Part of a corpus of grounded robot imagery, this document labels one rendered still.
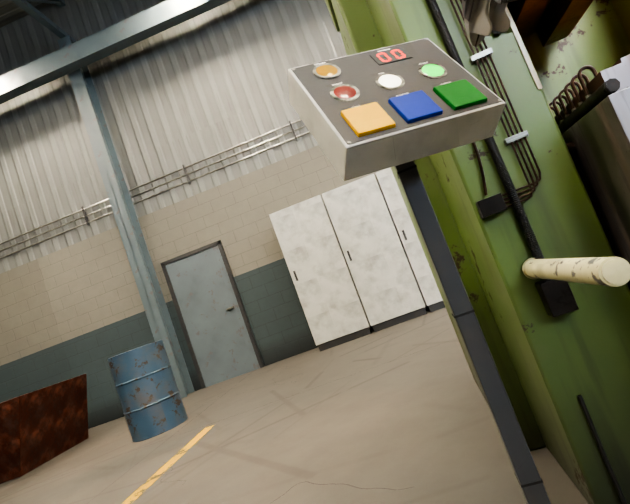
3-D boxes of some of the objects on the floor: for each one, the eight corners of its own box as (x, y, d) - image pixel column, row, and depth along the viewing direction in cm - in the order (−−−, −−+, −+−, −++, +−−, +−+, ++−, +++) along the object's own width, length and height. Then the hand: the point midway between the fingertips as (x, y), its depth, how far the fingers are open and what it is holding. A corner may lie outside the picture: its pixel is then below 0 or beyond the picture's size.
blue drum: (173, 430, 433) (146, 344, 442) (120, 448, 439) (94, 363, 448) (197, 412, 492) (172, 336, 500) (149, 428, 498) (126, 353, 506)
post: (594, 612, 83) (388, 97, 94) (573, 617, 84) (371, 105, 95) (586, 597, 87) (389, 104, 98) (565, 601, 88) (372, 112, 99)
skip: (40, 470, 491) (18, 396, 499) (-103, 520, 510) (-121, 448, 518) (104, 432, 610) (86, 373, 618) (-13, 474, 629) (-30, 416, 637)
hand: (474, 36), depth 77 cm, fingers closed
